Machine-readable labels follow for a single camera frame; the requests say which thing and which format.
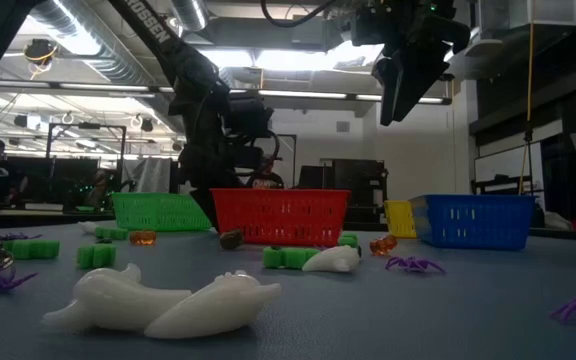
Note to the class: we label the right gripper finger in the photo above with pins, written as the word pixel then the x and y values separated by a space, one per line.
pixel 420 75
pixel 390 85

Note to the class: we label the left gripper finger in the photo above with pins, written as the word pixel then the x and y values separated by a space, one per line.
pixel 204 205

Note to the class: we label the orange translucent pumpkin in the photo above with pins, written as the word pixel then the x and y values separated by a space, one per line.
pixel 143 238
pixel 383 245

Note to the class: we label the white plastic ghost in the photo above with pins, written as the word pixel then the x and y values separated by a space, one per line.
pixel 89 228
pixel 213 309
pixel 333 260
pixel 113 300

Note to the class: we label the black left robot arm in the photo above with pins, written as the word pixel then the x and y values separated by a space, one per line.
pixel 163 35

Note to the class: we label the green plastic basket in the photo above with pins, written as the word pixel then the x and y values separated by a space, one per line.
pixel 158 212

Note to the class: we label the grey fabric cover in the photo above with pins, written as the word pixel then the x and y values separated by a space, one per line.
pixel 148 175

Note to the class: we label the long ceiling light bar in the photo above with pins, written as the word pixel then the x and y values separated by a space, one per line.
pixel 318 94

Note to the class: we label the red plastic basket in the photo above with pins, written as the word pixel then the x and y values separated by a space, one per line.
pixel 283 217

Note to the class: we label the black equipment cabinet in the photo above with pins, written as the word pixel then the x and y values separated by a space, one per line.
pixel 363 177

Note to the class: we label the yellow plastic basket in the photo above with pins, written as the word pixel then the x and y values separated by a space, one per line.
pixel 399 219

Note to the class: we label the blue plastic basket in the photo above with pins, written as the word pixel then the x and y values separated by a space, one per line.
pixel 478 222

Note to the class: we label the dark workbench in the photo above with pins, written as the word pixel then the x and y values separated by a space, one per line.
pixel 43 220

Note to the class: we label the round ceiling fixture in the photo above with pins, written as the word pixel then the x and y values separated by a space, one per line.
pixel 40 50

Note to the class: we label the grey wall vent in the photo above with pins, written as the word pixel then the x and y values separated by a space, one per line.
pixel 343 126

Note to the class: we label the black metal gantry frame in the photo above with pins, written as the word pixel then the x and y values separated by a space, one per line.
pixel 85 125
pixel 295 160

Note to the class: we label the rectangular metal air duct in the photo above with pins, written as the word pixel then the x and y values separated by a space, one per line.
pixel 293 37

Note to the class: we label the white wall board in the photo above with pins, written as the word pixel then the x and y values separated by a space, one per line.
pixel 503 165

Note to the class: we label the small round silver duct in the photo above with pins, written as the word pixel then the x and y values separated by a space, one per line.
pixel 190 12

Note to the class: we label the large spiral air duct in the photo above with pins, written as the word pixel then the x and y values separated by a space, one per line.
pixel 78 30

